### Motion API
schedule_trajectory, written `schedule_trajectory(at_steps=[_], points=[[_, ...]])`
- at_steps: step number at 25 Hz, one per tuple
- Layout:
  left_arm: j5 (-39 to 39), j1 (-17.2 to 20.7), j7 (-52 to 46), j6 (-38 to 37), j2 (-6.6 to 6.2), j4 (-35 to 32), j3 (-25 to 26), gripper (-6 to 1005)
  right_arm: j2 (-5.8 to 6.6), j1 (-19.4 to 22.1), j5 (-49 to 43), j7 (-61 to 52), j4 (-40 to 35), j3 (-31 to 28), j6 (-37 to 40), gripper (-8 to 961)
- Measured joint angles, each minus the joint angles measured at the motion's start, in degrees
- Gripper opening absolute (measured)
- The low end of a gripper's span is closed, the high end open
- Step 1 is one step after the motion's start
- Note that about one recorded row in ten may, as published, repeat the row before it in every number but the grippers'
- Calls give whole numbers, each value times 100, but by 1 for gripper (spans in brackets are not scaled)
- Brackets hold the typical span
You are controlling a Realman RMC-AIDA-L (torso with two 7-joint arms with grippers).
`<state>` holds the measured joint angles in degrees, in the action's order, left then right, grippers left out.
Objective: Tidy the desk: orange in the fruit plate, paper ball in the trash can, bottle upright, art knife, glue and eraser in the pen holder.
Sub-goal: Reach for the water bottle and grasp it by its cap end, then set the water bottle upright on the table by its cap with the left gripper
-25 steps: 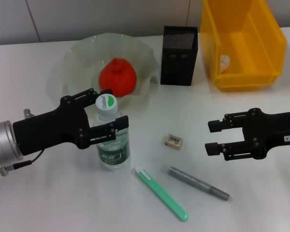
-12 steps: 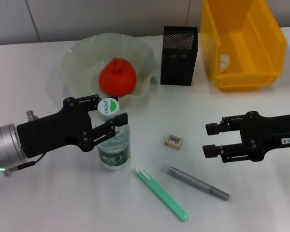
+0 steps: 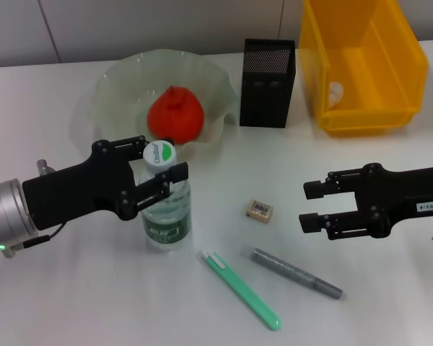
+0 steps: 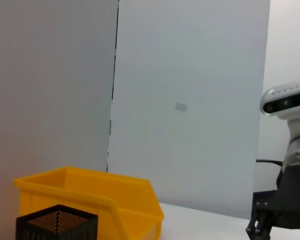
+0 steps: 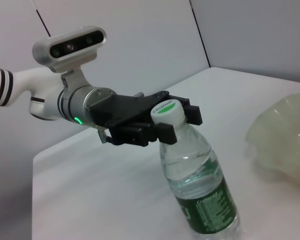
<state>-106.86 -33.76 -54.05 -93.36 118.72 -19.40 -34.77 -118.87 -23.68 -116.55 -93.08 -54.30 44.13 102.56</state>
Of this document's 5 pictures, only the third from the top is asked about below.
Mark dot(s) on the beige eraser with barcode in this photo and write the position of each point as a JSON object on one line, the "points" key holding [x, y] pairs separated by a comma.
{"points": [[259, 211]]}

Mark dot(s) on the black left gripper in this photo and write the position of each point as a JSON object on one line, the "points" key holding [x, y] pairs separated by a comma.
{"points": [[75, 191]]}

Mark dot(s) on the white paper ball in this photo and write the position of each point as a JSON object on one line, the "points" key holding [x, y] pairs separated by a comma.
{"points": [[335, 94]]}

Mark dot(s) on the mint green pen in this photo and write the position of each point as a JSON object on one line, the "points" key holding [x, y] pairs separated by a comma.
{"points": [[238, 284]]}

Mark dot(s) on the yellow plastic bin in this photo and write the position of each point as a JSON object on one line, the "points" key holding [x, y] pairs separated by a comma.
{"points": [[364, 72]]}

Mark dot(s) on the grey glitter marker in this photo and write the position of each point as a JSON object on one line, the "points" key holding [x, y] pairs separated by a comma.
{"points": [[288, 270]]}

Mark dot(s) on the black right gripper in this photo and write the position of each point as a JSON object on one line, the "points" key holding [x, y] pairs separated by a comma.
{"points": [[393, 194]]}

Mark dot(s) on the green glass fruit plate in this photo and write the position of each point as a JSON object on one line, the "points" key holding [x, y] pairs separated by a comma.
{"points": [[122, 90]]}

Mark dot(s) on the orange fruit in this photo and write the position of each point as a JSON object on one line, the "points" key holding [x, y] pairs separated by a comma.
{"points": [[175, 115]]}

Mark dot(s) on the black mesh pen holder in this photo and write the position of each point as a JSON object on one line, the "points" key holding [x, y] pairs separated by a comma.
{"points": [[267, 104]]}

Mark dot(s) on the clear water bottle green label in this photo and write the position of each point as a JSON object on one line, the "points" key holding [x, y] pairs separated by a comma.
{"points": [[166, 227]]}

